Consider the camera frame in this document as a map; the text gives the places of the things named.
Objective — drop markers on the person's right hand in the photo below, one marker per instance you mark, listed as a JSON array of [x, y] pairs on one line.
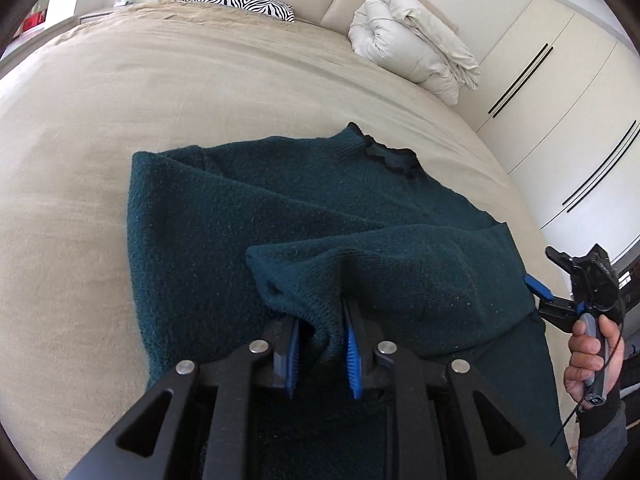
[[580, 355]]

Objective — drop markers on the red box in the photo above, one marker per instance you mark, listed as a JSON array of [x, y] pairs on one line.
[[30, 24]]

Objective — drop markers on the white nightstand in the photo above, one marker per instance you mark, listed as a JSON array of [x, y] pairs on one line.
[[100, 16]]

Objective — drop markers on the person's right forearm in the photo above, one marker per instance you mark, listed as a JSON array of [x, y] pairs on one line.
[[600, 445]]

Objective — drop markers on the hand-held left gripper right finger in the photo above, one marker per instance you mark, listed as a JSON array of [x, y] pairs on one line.
[[353, 360]]

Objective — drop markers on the white folded duvet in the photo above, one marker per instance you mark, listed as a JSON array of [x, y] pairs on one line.
[[400, 45]]

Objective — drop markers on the white wardrobe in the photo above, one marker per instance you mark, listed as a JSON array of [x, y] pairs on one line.
[[565, 85]]

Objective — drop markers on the zebra print pillow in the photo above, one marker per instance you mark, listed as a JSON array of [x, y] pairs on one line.
[[235, 2]]

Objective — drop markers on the dark green knit sweater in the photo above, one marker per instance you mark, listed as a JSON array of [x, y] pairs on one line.
[[225, 220]]

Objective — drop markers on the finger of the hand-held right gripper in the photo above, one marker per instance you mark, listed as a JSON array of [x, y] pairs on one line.
[[539, 288], [560, 257]]

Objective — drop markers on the beige bed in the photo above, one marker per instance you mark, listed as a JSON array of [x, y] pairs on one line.
[[150, 85]]

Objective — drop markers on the white window ledge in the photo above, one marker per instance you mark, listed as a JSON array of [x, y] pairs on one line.
[[35, 52]]

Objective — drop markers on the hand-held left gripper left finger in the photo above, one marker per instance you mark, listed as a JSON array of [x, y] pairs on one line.
[[293, 360]]

